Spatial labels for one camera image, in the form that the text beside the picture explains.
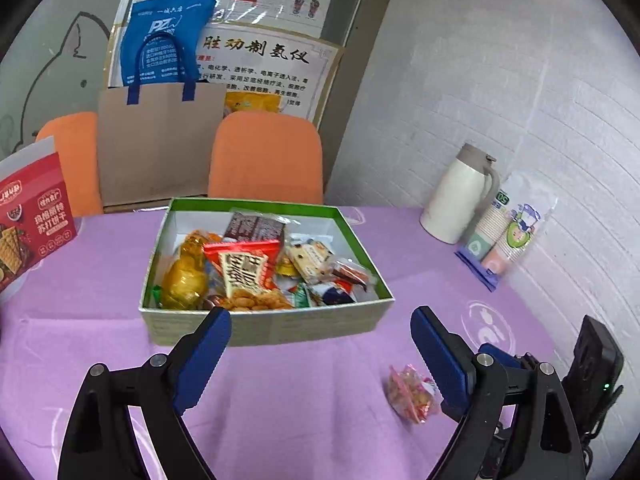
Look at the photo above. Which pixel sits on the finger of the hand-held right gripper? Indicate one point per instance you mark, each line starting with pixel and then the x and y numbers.
pixel 507 358

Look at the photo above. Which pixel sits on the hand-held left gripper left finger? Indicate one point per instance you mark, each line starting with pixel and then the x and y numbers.
pixel 205 355

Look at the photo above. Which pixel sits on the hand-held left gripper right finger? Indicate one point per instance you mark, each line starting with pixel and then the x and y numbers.
pixel 442 360

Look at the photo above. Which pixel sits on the clear nut packet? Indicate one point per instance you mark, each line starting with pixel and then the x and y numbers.
pixel 410 395

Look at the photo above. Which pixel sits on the green cardboard box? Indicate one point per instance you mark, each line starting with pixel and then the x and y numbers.
pixel 260 327

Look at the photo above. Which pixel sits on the green snack packet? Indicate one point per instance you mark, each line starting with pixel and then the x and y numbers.
pixel 157 296
pixel 301 296

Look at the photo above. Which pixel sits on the yellow cake packet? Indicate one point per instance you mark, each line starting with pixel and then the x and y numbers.
pixel 185 275

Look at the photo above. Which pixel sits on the red bean snack packet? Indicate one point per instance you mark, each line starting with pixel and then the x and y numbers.
pixel 245 270

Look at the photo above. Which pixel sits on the large orange snack packet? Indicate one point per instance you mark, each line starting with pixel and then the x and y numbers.
pixel 197 240

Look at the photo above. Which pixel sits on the large yellow pie packet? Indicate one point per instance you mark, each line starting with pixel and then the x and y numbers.
pixel 286 266

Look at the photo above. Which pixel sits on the clear packet with red contents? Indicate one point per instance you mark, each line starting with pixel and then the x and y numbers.
pixel 352 272

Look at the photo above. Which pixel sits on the small blue snack packet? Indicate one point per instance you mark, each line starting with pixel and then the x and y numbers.
pixel 332 294

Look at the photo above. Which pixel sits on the dark brown snack packet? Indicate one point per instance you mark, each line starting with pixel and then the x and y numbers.
pixel 255 227

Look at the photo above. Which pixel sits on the clear cracker packet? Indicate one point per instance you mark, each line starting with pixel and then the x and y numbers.
pixel 310 257

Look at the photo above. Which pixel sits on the pack of paper cups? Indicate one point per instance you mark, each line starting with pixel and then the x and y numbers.
pixel 510 230

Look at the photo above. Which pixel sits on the white thermos jug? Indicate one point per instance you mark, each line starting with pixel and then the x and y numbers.
pixel 452 200

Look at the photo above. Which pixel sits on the orange mesh chair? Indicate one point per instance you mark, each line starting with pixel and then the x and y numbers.
pixel 265 160
pixel 70 160

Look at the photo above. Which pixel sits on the red cracker box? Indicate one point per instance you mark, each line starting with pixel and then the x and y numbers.
pixel 35 220

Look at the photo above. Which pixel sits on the yellow plastic bag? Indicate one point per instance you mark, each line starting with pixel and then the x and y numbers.
pixel 250 102

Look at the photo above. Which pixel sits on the blue tote bag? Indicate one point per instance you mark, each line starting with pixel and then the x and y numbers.
pixel 160 35

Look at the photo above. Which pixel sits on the frosted glass door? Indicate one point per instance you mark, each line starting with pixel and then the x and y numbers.
pixel 55 50

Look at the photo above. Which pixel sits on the wall poster with black calligraphy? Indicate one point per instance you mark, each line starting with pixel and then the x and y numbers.
pixel 280 70

